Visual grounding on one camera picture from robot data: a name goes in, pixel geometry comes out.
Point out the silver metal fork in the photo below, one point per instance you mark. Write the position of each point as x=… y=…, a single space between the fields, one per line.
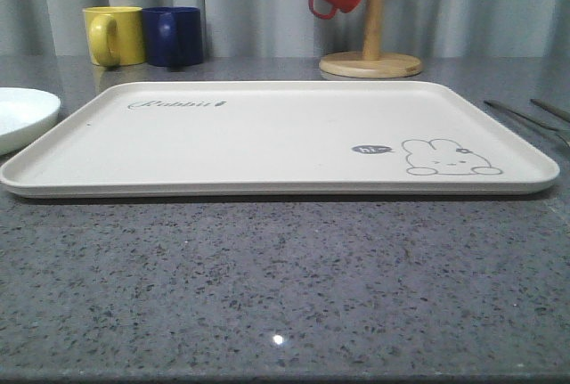
x=561 y=133

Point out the dark blue ceramic mug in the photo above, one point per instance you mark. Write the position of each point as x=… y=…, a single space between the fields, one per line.
x=172 y=36

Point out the wooden mug tree stand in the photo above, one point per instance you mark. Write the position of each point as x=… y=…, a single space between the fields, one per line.
x=371 y=61

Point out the yellow ceramic mug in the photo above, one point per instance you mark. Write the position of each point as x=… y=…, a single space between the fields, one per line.
x=114 y=35

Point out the beige rabbit serving tray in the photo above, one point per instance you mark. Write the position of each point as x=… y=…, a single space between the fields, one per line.
x=272 y=137

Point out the grey pleated curtain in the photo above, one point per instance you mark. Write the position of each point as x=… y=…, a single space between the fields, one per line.
x=286 y=28

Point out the white round plate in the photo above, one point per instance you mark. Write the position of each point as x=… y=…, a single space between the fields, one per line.
x=26 y=114

